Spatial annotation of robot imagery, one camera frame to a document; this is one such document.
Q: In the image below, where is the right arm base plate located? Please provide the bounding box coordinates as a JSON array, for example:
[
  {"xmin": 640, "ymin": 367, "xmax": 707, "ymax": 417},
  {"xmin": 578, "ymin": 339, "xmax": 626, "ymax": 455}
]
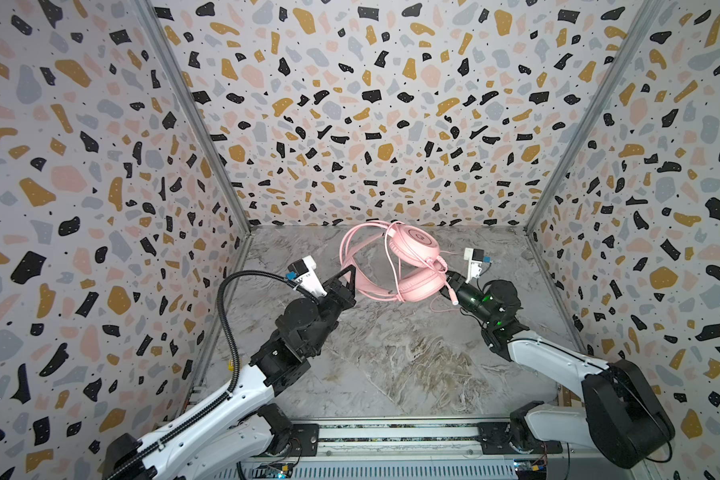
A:
[{"xmin": 476, "ymin": 421, "xmax": 564, "ymax": 455}]

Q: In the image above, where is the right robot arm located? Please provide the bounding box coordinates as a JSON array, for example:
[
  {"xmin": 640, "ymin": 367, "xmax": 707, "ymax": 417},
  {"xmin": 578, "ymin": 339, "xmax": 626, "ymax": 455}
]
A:
[{"xmin": 441, "ymin": 271, "xmax": 675, "ymax": 469}]

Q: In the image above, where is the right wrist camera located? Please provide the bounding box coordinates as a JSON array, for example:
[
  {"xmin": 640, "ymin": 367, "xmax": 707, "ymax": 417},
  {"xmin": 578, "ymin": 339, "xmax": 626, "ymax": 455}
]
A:
[{"xmin": 463, "ymin": 247, "xmax": 492, "ymax": 282}]

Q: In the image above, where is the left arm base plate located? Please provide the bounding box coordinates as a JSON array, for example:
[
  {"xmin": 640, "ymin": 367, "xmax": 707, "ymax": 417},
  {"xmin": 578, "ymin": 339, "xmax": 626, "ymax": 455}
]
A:
[{"xmin": 266, "ymin": 423, "xmax": 320, "ymax": 457}]

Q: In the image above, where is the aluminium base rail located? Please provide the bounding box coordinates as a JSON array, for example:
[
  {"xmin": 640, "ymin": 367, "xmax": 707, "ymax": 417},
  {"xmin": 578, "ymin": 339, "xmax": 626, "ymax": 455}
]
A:
[{"xmin": 239, "ymin": 418, "xmax": 577, "ymax": 463}]

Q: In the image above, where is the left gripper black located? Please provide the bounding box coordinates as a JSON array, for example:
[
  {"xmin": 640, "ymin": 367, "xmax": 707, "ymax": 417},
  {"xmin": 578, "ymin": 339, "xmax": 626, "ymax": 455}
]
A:
[{"xmin": 304, "ymin": 263, "xmax": 353, "ymax": 357}]

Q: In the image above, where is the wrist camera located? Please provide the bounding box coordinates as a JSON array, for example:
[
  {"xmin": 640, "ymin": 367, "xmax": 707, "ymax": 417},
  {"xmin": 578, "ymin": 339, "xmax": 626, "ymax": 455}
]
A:
[
  {"xmin": 286, "ymin": 255, "xmax": 327, "ymax": 298},
  {"xmin": 463, "ymin": 247, "xmax": 492, "ymax": 282}
]

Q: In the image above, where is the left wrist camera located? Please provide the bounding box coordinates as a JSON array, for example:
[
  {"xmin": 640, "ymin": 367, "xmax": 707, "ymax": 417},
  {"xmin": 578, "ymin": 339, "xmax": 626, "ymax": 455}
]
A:
[{"xmin": 286, "ymin": 255, "xmax": 327, "ymax": 298}]

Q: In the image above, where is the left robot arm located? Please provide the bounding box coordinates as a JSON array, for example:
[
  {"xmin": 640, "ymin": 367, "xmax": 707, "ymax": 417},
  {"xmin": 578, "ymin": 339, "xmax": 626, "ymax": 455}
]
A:
[{"xmin": 102, "ymin": 265, "xmax": 357, "ymax": 479}]

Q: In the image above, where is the circuit board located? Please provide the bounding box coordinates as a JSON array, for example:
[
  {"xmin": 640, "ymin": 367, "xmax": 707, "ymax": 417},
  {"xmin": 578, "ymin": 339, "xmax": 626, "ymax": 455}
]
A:
[
  {"xmin": 255, "ymin": 463, "xmax": 294, "ymax": 479},
  {"xmin": 513, "ymin": 460, "xmax": 547, "ymax": 480}
]

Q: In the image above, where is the left circuit board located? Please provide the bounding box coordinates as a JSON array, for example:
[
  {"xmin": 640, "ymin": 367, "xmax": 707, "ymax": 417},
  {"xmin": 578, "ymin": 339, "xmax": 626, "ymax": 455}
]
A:
[{"xmin": 255, "ymin": 463, "xmax": 294, "ymax": 479}]

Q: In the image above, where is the right circuit board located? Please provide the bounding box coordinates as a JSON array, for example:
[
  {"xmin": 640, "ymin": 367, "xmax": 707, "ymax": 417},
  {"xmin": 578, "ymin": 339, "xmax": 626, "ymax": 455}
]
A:
[{"xmin": 513, "ymin": 460, "xmax": 547, "ymax": 480}]

